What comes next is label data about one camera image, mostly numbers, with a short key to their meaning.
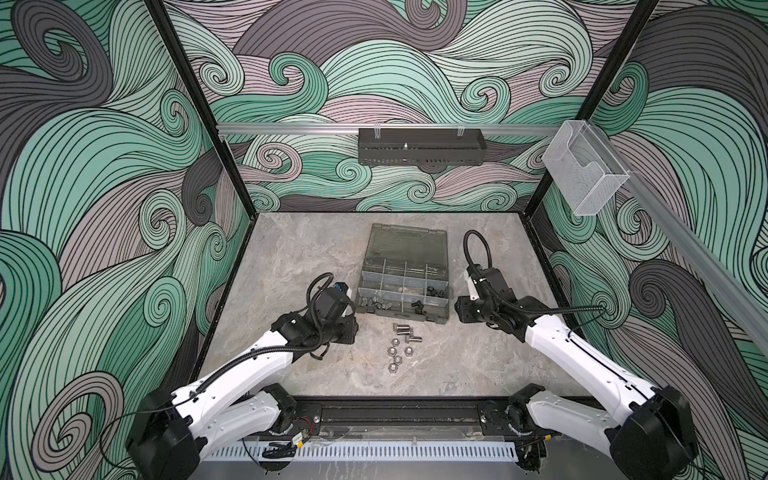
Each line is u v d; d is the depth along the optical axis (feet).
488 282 2.00
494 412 2.44
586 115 2.94
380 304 3.04
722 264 1.83
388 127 3.10
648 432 1.22
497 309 1.97
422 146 3.12
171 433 1.25
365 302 3.04
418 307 3.03
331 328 2.12
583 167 2.59
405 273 3.20
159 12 2.32
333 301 1.95
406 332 2.87
